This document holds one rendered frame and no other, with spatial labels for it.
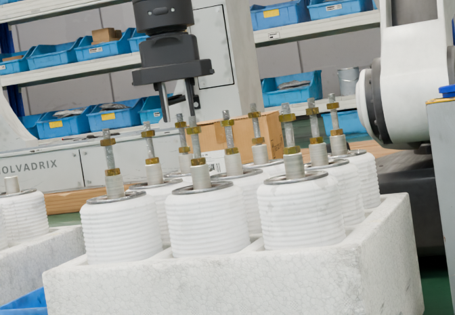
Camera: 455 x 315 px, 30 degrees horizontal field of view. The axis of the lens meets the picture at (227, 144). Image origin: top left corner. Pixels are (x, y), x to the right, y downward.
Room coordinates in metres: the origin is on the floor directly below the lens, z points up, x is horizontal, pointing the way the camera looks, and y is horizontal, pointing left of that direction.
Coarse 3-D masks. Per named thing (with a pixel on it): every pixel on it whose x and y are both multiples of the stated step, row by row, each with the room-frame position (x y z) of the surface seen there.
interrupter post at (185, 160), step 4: (180, 156) 1.28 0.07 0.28; (184, 156) 1.28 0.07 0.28; (188, 156) 1.28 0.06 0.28; (192, 156) 1.28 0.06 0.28; (180, 160) 1.28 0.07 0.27; (184, 160) 1.28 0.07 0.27; (188, 160) 1.28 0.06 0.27; (180, 164) 1.28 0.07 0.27; (184, 164) 1.28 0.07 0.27; (188, 164) 1.28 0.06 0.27; (180, 168) 1.28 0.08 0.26; (184, 168) 1.28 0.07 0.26; (188, 168) 1.28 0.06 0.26; (184, 172) 1.28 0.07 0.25; (188, 172) 1.28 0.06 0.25
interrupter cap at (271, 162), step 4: (272, 160) 1.27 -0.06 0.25; (276, 160) 1.26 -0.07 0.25; (280, 160) 1.25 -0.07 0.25; (244, 164) 1.27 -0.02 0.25; (248, 164) 1.26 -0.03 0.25; (252, 164) 1.26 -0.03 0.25; (264, 164) 1.21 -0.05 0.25; (268, 164) 1.21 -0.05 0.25; (272, 164) 1.21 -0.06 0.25; (276, 164) 1.21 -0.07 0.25; (244, 168) 1.22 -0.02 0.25; (248, 168) 1.21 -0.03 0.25; (252, 168) 1.21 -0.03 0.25; (256, 168) 1.21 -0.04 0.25
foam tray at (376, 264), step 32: (384, 224) 1.04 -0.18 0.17; (160, 256) 1.01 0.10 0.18; (224, 256) 0.95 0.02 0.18; (256, 256) 0.92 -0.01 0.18; (288, 256) 0.91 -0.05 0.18; (320, 256) 0.90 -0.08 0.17; (352, 256) 0.88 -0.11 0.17; (384, 256) 1.01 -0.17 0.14; (416, 256) 1.24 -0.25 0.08; (64, 288) 1.01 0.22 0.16; (96, 288) 0.99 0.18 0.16; (128, 288) 0.98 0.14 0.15; (160, 288) 0.96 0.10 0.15; (192, 288) 0.95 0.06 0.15; (224, 288) 0.94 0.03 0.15; (256, 288) 0.92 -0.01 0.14; (288, 288) 0.91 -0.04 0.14; (320, 288) 0.90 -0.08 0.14; (352, 288) 0.89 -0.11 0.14; (384, 288) 0.99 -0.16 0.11; (416, 288) 1.20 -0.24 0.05
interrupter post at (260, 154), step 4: (264, 144) 1.24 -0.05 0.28; (252, 148) 1.24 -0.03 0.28; (256, 148) 1.23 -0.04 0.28; (260, 148) 1.23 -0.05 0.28; (264, 148) 1.24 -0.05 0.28; (256, 152) 1.24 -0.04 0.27; (260, 152) 1.23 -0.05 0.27; (264, 152) 1.24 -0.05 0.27; (256, 156) 1.24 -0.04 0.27; (260, 156) 1.23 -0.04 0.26; (264, 156) 1.23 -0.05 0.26; (256, 160) 1.24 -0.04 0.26; (260, 160) 1.23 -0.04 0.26; (264, 160) 1.23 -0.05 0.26; (268, 160) 1.24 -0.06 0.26; (256, 164) 1.24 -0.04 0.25; (260, 164) 1.23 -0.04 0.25
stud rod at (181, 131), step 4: (176, 116) 1.28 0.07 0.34; (180, 116) 1.28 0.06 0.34; (180, 120) 1.28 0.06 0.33; (180, 128) 1.28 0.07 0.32; (184, 128) 1.28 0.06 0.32; (180, 132) 1.28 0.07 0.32; (184, 132) 1.28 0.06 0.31; (180, 136) 1.28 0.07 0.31; (184, 136) 1.28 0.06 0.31; (180, 140) 1.28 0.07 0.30; (184, 140) 1.28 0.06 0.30; (184, 144) 1.28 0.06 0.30; (184, 152) 1.28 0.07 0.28
